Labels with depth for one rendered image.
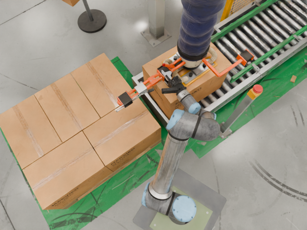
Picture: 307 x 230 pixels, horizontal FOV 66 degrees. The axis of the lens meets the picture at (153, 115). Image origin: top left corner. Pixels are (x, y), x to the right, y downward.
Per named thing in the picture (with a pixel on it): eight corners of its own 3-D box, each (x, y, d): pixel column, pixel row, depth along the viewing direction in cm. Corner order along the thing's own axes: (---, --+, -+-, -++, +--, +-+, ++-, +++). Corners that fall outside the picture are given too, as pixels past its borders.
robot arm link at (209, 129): (225, 126, 110) (217, 111, 176) (199, 117, 112) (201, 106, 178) (216, 149, 112) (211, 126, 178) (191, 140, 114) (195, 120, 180)
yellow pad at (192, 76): (209, 56, 192) (210, 53, 187) (217, 65, 189) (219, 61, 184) (176, 79, 185) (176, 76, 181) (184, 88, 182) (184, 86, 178)
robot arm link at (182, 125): (163, 220, 150) (199, 126, 109) (137, 209, 152) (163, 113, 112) (169, 201, 162) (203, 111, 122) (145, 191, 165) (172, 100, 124)
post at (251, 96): (223, 126, 270) (256, 85, 176) (227, 130, 268) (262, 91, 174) (218, 129, 268) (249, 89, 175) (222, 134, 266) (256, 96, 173)
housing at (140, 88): (142, 84, 173) (141, 81, 169) (147, 91, 171) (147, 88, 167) (134, 89, 172) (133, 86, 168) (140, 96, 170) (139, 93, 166)
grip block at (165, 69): (165, 67, 178) (165, 62, 172) (173, 76, 175) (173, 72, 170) (156, 73, 176) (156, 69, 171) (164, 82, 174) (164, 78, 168)
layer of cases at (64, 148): (111, 72, 282) (103, 52, 244) (161, 138, 252) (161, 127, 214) (18, 129, 260) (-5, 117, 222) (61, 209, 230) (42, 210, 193)
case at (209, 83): (194, 58, 238) (201, 30, 201) (220, 87, 226) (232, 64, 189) (145, 88, 228) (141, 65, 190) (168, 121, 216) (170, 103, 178)
